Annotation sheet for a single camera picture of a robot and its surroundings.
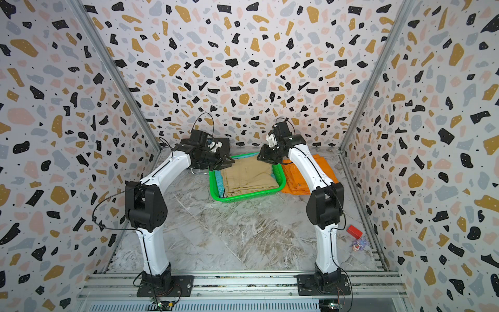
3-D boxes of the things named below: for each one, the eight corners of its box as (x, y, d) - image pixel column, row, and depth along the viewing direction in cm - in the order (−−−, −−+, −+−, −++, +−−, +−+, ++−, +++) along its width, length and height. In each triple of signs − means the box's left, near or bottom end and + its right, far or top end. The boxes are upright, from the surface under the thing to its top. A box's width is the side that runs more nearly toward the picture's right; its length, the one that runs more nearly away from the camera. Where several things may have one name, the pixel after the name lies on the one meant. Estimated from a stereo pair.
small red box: (345, 231, 90) (347, 229, 88) (348, 226, 92) (350, 224, 90) (358, 240, 87) (360, 238, 85) (361, 235, 89) (363, 232, 87)
